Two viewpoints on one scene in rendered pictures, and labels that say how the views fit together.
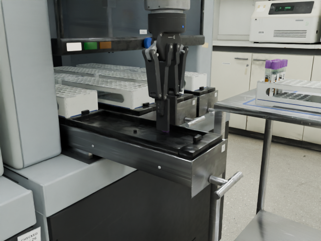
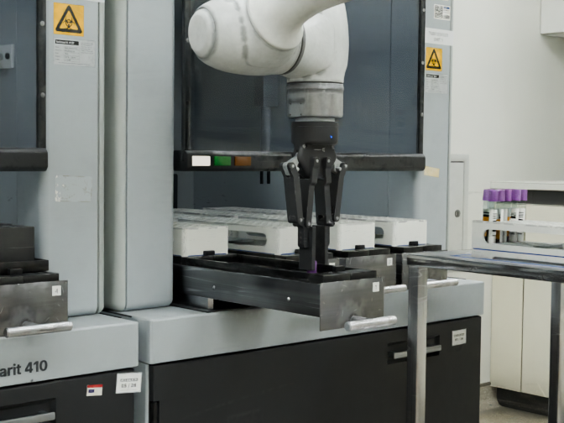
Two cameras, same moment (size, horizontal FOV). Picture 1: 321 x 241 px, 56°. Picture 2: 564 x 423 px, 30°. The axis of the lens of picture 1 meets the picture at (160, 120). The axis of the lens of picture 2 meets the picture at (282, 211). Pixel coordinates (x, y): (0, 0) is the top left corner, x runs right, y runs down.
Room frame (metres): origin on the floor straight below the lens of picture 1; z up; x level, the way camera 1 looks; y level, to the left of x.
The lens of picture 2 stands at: (-1.03, -0.29, 0.99)
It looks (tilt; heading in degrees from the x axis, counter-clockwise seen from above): 3 degrees down; 11
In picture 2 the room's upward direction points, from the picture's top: 1 degrees clockwise
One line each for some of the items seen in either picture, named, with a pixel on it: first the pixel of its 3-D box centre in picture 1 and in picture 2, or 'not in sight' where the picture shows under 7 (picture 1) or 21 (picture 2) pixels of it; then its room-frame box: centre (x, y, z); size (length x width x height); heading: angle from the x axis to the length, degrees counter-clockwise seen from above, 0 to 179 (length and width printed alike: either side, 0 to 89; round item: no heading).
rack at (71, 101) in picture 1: (48, 98); (157, 239); (0.81, 0.31, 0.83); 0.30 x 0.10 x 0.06; 53
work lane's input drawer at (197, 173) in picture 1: (93, 129); (218, 278); (0.71, 0.16, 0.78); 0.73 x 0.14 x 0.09; 53
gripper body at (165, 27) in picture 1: (166, 37); (314, 149); (0.63, -0.01, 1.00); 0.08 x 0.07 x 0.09; 143
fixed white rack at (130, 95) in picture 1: (106, 93); (244, 237); (0.90, 0.16, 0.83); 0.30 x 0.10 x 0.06; 53
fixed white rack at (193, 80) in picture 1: (165, 80); (357, 232); (1.14, -0.02, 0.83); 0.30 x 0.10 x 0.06; 53
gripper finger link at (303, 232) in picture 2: (157, 103); (299, 232); (0.61, 0.01, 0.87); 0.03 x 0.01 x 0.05; 143
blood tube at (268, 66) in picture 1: (265, 82); (485, 221); (0.81, -0.28, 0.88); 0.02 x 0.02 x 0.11
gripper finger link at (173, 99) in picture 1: (170, 111); (320, 247); (0.64, -0.02, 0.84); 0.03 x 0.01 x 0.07; 53
